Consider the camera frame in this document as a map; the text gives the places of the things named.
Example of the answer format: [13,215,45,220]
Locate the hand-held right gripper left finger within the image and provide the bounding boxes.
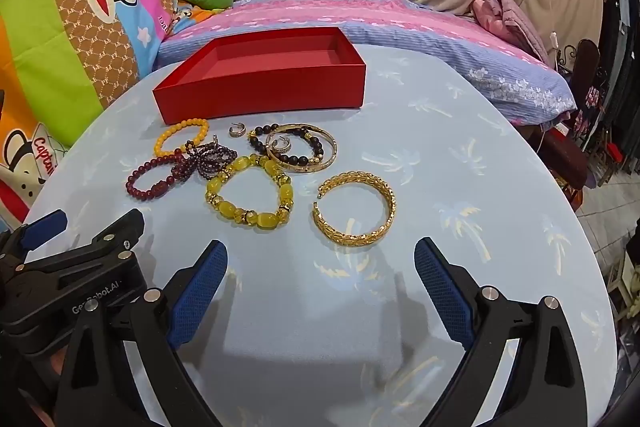
[54,239,229,427]

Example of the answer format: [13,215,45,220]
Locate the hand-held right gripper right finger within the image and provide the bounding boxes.
[414,237,589,427]

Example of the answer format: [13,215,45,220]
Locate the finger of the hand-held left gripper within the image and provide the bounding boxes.
[0,208,69,269]
[25,208,146,281]

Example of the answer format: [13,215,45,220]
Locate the dark red bead bracelet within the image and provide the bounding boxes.
[126,148,188,204]

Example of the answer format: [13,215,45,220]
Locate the gold filigree cuff bangle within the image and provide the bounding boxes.
[312,173,397,249]

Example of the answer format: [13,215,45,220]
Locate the garnet small bead bracelet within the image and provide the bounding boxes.
[172,139,238,182]

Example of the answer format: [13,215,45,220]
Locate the orange bead bracelet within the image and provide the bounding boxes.
[154,119,210,158]

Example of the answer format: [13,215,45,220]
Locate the yellow chunky bead bracelet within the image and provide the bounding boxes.
[205,154,295,230]

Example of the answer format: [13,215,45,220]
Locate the thin gold bangle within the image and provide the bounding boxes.
[265,123,338,175]

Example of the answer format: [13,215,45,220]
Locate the black bead bracelet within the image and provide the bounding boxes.
[247,124,326,168]

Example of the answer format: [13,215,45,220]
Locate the red cardboard box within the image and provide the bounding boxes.
[152,27,367,126]

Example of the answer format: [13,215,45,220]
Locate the monkey print blanket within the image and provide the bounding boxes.
[0,0,193,228]

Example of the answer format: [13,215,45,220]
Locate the pink and blue bedsheet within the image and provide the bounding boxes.
[155,0,581,128]

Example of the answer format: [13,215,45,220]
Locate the dark wooden chair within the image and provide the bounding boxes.
[557,38,601,108]

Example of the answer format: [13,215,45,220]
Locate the purple quilted cloth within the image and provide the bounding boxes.
[472,0,551,62]

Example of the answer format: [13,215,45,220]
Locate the hanging clothes rack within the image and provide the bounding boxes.
[597,0,640,172]

